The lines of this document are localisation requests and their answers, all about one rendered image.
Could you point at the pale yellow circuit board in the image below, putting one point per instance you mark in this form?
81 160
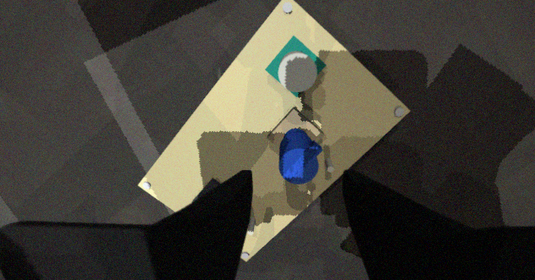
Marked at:
295 108

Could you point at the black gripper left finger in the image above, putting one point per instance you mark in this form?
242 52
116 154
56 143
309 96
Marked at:
202 241

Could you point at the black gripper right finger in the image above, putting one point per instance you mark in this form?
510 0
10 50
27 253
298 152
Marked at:
399 239

